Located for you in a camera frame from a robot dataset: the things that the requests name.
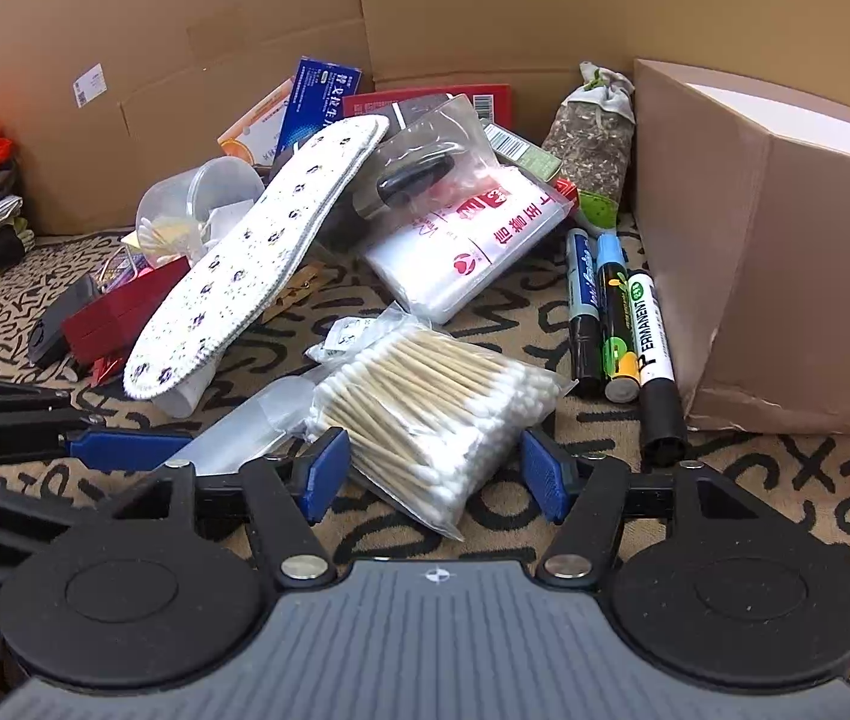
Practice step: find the dark blue marker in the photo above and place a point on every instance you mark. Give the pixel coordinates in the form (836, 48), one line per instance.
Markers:
(582, 307)

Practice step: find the brown cardboard box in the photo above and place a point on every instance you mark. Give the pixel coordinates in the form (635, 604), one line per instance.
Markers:
(770, 277)

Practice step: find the orange white medicine box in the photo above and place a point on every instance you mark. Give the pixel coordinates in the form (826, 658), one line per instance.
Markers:
(252, 131)

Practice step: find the white permanent marker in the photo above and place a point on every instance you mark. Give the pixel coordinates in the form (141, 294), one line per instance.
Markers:
(654, 360)

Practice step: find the white tube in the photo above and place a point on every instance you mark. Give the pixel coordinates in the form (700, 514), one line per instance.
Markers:
(185, 394)

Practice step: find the brown kraft packet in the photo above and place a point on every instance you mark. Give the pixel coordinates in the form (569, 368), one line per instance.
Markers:
(297, 285)

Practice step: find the clear plastic tube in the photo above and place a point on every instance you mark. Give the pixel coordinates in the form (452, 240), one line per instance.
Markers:
(245, 420)

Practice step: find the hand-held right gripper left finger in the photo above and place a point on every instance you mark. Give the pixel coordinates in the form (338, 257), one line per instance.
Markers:
(324, 472)

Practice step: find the small green box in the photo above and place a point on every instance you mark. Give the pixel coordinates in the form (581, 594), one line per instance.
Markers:
(526, 154)

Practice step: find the blue medicine box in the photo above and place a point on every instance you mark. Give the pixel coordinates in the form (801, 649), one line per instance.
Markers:
(316, 109)

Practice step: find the flat red box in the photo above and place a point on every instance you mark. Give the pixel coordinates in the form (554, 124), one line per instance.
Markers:
(432, 99)

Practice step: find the dried herb sachet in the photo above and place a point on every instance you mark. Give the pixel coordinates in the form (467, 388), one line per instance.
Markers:
(594, 139)

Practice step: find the light blue marker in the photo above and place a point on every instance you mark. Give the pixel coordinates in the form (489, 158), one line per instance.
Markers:
(612, 315)

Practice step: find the green perforated strip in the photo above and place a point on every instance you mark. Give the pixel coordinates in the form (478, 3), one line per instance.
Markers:
(596, 210)

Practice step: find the white shipping label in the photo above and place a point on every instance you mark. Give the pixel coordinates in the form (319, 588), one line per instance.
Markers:
(87, 84)

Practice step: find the bag of cotton swabs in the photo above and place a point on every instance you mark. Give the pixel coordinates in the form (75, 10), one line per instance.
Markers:
(425, 420)

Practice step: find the dark red box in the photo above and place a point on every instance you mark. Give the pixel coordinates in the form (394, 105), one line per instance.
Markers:
(125, 315)

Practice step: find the clear plastic cup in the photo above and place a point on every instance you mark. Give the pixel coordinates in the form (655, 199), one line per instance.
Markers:
(192, 202)

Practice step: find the zip bag with black item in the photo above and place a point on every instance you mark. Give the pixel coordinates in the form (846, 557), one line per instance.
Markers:
(425, 157)

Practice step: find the red-print plastic bag packet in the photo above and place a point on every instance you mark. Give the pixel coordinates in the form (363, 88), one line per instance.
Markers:
(462, 255)

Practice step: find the white dotted insole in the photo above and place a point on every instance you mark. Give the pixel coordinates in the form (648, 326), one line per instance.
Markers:
(245, 277)

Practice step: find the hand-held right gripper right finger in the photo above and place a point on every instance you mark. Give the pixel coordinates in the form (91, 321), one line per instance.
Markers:
(545, 472)

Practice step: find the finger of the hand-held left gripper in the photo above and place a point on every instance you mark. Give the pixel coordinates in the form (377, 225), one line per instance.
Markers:
(125, 450)
(5, 391)

